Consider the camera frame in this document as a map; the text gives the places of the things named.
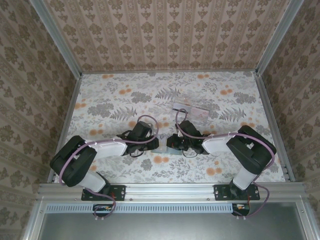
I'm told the pink floral card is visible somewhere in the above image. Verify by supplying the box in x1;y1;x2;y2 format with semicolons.
190;110;209;124

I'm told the light card with dark band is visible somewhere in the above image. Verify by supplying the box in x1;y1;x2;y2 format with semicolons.
173;102;192;112

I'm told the clear plastic bag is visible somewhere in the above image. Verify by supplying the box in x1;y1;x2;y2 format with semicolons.
171;98;210;125

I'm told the floral print tablecloth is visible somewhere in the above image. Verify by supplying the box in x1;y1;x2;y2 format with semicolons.
53;71;288;185

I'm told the black connector board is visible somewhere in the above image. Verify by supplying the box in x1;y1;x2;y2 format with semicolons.
92;203;115;216
231;202;252;216

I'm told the grey metal panel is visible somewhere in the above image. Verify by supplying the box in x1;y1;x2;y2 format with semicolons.
37;212;305;240

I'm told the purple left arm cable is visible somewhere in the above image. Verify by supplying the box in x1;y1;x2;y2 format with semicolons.
59;114;161;222

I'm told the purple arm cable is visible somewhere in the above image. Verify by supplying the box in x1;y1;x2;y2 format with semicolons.
59;114;161;222
175;108;277;221

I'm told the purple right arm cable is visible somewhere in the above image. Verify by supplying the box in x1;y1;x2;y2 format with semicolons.
175;108;277;221

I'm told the white slotted cable duct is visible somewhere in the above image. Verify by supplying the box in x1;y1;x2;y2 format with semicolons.
45;202;236;214

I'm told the aluminium table end rail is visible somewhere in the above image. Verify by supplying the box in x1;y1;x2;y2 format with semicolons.
81;70;258;75

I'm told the aluminium table side rail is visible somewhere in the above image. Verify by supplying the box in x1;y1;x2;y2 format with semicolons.
253;71;297;183
48;73;83;186

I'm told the aluminium frame bar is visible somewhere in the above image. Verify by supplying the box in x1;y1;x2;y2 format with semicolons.
297;201;312;240
21;199;47;240

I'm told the aluminium frame post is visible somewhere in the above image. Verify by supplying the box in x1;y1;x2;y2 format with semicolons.
255;0;306;76
31;0;83;77

